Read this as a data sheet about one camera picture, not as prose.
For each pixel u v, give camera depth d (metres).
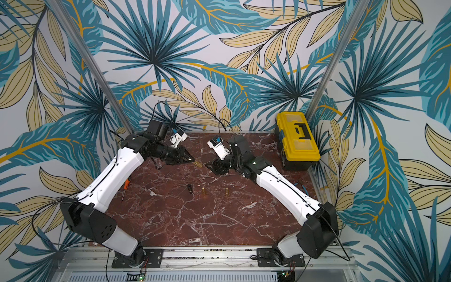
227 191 0.89
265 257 0.74
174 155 0.66
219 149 0.66
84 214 0.40
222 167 0.67
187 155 0.72
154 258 0.73
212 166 0.66
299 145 0.92
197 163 0.76
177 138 0.67
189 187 0.96
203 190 0.88
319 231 0.40
